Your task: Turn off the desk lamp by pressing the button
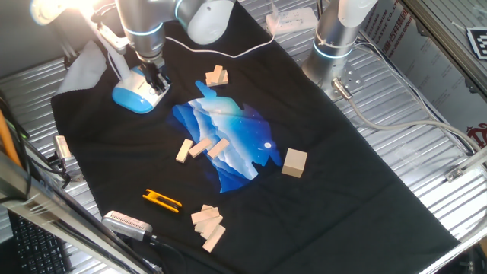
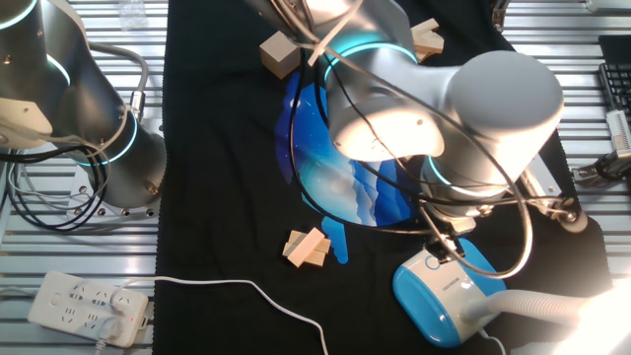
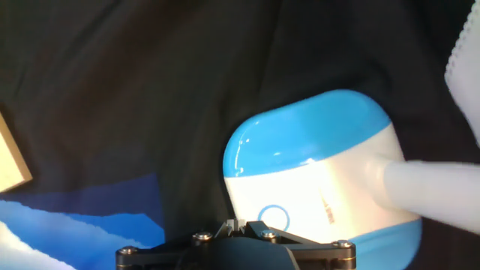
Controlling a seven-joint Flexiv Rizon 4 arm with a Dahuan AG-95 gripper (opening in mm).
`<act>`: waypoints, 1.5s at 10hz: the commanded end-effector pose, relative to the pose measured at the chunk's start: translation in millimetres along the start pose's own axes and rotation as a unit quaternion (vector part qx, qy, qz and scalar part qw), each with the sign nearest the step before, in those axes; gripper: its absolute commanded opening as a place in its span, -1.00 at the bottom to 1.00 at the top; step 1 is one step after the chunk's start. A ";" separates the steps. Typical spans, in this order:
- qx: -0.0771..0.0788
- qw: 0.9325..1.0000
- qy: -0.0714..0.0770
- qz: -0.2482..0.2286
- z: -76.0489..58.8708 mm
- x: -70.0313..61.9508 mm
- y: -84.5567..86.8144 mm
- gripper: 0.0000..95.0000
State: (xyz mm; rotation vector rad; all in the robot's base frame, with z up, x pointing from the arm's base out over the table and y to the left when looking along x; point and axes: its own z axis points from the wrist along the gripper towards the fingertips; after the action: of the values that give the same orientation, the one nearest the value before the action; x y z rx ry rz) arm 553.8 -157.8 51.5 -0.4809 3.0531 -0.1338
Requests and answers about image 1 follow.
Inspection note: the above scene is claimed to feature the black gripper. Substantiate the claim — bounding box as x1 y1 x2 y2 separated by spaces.
139 59 171 96

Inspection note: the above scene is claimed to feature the white and blue desk lamp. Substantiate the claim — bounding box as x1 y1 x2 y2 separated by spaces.
29 0 171 114

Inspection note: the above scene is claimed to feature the white microfiber cloth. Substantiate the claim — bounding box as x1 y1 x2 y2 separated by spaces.
56 40 108 96

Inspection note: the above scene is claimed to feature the yellow plastic clip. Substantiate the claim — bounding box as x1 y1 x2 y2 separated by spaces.
142 189 183 213

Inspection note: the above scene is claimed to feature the white power strip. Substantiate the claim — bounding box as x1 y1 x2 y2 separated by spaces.
265 6 318 36

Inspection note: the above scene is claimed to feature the wooden cube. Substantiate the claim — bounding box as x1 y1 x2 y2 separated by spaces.
281 148 308 179

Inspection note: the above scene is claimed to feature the orange tube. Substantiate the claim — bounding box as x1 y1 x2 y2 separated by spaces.
0 110 20 168

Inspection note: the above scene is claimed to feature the black cloth with blue print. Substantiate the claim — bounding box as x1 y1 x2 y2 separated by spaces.
50 3 461 274

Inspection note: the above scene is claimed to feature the black keyboard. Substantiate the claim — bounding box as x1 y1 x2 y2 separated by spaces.
7 211 73 274

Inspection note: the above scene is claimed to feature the black and white marker tag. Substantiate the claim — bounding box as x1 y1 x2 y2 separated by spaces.
466 26 487 61

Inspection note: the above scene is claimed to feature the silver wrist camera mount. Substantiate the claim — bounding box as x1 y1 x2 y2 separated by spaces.
91 3 129 55

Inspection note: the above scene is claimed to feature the white lamp power cable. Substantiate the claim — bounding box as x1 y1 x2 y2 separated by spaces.
107 33 276 81

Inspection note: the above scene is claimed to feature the silver camera with black clamp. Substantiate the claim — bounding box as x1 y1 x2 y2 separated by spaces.
53 135 72 161

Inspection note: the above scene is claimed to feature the black camera clamp mount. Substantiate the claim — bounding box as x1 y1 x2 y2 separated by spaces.
47 151 83 183

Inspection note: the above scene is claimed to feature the black camera cable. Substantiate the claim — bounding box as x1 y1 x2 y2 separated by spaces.
146 232 187 274

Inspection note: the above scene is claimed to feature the aluminium frame bar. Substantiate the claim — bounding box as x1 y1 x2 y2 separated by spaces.
0 150 161 274

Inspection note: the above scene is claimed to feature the grey robot cable with connector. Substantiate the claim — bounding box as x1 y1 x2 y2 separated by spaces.
331 78 487 153

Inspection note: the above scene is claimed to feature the dark metal frame beam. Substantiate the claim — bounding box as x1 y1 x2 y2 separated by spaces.
399 0 487 96

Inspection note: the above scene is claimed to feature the metal corner bracket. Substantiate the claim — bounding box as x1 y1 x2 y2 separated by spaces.
445 146 487 183

